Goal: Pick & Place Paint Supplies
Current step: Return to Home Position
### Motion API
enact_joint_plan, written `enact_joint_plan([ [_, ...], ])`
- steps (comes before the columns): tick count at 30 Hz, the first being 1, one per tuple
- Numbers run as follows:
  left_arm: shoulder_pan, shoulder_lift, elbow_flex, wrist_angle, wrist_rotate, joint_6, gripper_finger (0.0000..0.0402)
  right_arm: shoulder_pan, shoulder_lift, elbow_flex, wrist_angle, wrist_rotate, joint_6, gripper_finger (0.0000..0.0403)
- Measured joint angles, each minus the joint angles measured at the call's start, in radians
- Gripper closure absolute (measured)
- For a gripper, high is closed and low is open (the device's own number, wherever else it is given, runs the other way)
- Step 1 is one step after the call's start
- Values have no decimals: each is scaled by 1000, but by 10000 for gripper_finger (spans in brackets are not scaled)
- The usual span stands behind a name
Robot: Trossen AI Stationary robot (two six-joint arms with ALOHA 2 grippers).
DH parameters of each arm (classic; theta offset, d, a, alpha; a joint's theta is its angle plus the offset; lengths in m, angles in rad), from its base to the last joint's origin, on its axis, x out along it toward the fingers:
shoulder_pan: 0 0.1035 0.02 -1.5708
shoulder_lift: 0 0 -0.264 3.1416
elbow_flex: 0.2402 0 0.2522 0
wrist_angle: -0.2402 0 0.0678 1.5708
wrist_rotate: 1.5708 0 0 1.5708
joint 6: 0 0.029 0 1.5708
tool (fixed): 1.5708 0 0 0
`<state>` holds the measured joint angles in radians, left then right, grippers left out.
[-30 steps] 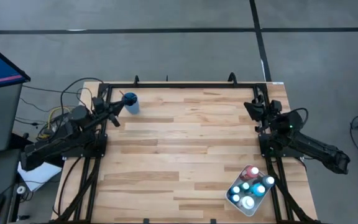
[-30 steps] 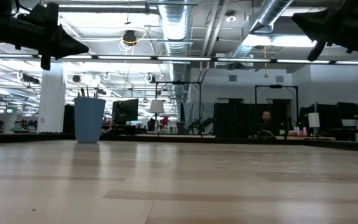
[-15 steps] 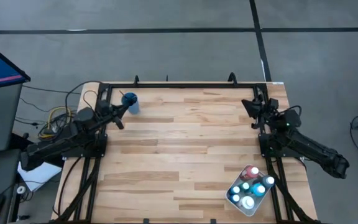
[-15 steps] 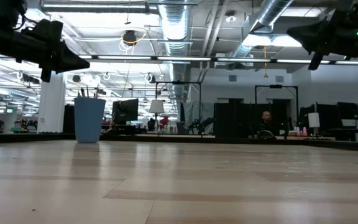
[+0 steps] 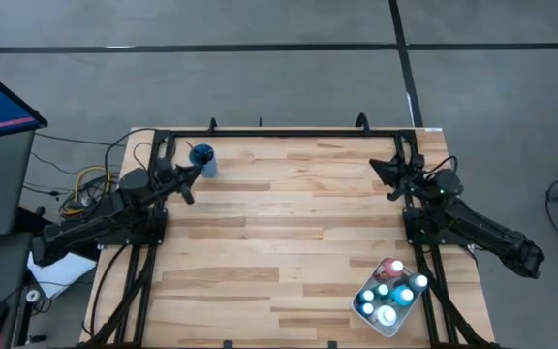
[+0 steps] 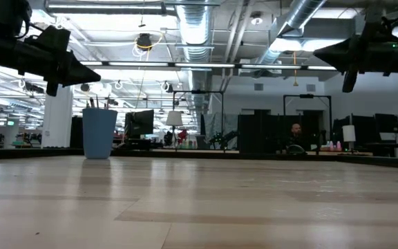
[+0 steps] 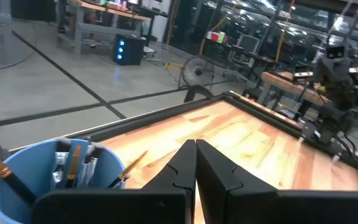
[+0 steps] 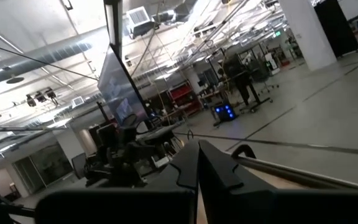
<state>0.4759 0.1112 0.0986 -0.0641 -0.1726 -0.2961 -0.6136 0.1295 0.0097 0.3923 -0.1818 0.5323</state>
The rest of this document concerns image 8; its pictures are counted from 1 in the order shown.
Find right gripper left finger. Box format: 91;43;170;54
144;139;200;224

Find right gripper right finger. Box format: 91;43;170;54
199;139;276;224

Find black computer tower blue lights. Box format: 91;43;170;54
213;103;238;123

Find red shelf rack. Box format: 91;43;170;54
168;81;203;116

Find monitor with blue screen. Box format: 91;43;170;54
97;45;149;126

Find person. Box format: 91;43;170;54
232;61;252;107

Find overhead light bar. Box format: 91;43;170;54
103;0;124;58

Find white pillar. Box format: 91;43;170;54
277;0;338;72

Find black partition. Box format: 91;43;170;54
313;0;358;59

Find black frame hook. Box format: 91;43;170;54
230;143;257;160

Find silver ventilation duct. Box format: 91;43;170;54
0;27;107;88

